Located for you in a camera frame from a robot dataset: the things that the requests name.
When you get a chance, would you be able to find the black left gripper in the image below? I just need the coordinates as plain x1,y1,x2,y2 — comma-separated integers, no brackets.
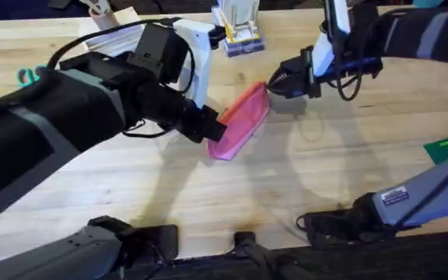
119,58,228,144

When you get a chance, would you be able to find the pink soft zip bag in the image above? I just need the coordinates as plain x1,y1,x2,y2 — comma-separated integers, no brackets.
207,80,271,162

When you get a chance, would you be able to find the right wrist upright plate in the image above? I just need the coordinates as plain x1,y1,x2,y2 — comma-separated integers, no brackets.
311,0,352,78

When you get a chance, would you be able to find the wrist upright plate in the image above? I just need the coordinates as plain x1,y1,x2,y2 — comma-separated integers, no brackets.
172,18,227,109
311,0,352,78

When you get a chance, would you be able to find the left wrist upright plate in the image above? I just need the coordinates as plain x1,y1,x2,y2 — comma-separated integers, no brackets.
172,18,227,109

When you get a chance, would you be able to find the filled box with clear holder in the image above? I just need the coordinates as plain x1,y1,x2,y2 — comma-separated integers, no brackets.
210,0,266,58

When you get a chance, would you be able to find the white paper booklet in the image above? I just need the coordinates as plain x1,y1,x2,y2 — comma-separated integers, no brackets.
77,6,148,58

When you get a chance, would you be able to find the green board with blocks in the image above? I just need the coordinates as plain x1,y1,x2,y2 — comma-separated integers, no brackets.
422,131,448,165

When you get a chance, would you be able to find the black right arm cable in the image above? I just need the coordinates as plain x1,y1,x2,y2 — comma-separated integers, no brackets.
324,56,383,103

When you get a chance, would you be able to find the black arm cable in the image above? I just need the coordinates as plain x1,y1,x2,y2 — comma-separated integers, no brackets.
324,56,383,103
46,16,184,70

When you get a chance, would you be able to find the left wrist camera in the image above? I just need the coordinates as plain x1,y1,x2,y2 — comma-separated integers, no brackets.
127,22,189,83

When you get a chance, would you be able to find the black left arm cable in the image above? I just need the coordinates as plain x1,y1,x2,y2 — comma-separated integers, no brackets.
46,16,184,70

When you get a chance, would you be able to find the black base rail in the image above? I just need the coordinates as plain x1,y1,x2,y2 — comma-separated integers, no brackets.
103,228,448,280

